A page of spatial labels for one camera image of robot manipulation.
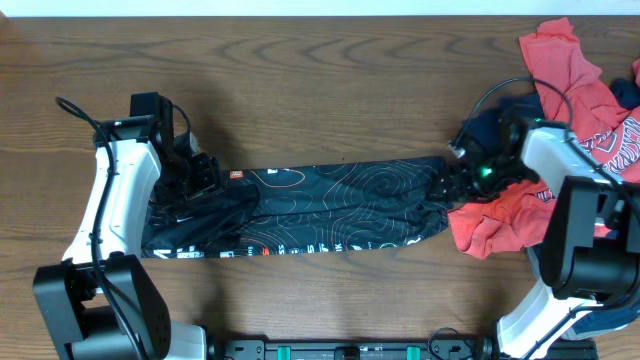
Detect black orange-patterned jersey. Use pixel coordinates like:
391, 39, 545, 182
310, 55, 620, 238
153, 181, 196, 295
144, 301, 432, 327
141, 157, 450, 259

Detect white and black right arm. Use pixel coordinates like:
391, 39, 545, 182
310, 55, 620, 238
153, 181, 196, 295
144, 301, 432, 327
437, 106, 639, 359

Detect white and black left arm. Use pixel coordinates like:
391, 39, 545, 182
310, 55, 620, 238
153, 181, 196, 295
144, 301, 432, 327
33, 92, 221, 359

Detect dark navy garment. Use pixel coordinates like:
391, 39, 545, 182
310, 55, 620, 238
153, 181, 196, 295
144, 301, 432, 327
452, 79, 639, 156

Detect red printed t-shirt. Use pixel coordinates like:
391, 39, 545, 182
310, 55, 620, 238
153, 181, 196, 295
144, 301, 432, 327
449, 18, 639, 259

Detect blue denim jeans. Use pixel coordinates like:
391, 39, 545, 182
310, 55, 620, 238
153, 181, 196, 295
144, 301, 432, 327
562, 304, 639, 341

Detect black mounting rail base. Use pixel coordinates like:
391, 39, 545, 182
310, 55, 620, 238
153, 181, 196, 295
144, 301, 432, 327
207, 330, 507, 360

